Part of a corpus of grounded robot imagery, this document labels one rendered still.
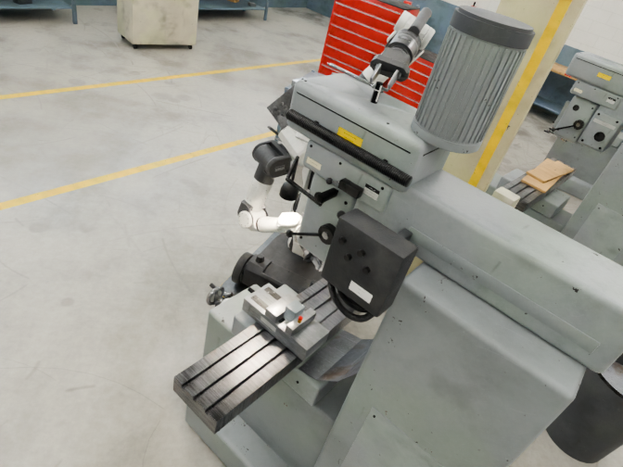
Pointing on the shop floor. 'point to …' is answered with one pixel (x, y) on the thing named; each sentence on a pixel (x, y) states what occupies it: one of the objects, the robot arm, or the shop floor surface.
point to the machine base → (235, 443)
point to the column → (449, 384)
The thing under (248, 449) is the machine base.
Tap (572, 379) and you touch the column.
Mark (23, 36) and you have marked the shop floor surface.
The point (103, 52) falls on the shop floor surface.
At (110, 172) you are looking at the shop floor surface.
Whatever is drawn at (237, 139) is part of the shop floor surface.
